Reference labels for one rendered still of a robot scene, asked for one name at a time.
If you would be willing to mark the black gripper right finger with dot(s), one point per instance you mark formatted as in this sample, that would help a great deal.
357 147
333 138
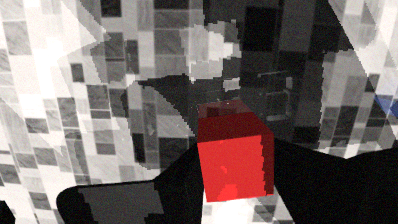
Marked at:
318 188

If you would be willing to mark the red block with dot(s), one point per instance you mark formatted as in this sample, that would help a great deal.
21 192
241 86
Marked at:
236 154

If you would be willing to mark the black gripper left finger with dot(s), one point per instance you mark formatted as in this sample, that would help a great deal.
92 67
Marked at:
173 197

